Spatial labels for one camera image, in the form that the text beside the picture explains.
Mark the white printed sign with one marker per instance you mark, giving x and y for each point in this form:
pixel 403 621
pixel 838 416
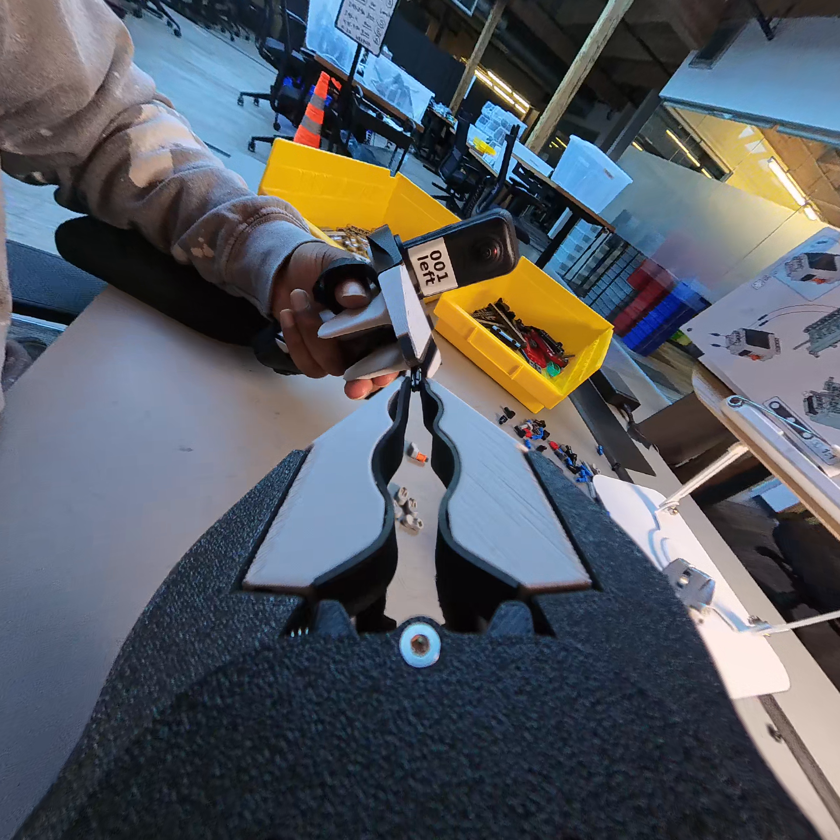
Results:
pixel 364 23

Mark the wooden post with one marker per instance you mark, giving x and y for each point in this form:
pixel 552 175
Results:
pixel 479 52
pixel 577 72

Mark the blue plastic crate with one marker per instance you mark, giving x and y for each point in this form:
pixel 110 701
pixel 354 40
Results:
pixel 669 321

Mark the instruction booklet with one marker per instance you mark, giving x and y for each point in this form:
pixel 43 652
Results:
pixel 754 315

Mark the black office chair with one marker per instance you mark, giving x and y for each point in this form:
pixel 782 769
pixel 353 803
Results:
pixel 282 52

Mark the white rounded board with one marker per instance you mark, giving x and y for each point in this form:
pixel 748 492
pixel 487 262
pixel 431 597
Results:
pixel 741 663

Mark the white plastic container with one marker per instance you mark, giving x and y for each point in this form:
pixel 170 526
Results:
pixel 587 174

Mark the heap of dark brick parts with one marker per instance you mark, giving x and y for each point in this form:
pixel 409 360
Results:
pixel 531 344

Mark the red plastic crate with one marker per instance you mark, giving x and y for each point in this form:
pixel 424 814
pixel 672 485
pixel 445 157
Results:
pixel 646 289

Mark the ceiling light strip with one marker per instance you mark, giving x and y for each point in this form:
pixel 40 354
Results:
pixel 787 184

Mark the grey toy brick assembly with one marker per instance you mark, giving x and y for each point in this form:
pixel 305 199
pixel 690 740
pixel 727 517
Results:
pixel 692 581

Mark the pile of grey connector pieces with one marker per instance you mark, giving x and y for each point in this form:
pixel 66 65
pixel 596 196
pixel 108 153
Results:
pixel 410 522

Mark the yellow bin holding brass parts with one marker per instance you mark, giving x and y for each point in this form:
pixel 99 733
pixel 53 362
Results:
pixel 328 184

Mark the yellow bin holding dark parts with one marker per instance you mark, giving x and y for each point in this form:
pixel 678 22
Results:
pixel 485 367

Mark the blue-grey chair seat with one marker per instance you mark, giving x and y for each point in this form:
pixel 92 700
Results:
pixel 46 282

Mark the person's black trousers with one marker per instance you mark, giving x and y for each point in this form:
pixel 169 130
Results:
pixel 164 289

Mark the person's left forearm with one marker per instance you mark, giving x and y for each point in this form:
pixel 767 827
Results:
pixel 164 164

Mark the scattered small brick parts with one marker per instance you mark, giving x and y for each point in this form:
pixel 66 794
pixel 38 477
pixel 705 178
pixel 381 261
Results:
pixel 538 433

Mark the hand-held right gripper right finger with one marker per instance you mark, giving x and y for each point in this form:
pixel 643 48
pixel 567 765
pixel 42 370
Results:
pixel 512 518

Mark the person's left hand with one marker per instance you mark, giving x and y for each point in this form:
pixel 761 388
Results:
pixel 302 341

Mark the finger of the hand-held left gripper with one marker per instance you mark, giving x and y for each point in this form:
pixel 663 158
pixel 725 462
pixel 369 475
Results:
pixel 410 315
pixel 432 362

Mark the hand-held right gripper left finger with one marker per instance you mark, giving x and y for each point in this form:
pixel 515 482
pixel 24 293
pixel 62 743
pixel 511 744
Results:
pixel 321 518

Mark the heap of brass metal parts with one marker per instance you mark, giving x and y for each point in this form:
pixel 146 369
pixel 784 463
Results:
pixel 348 237

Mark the orange traffic cone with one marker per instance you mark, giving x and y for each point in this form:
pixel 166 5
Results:
pixel 313 118

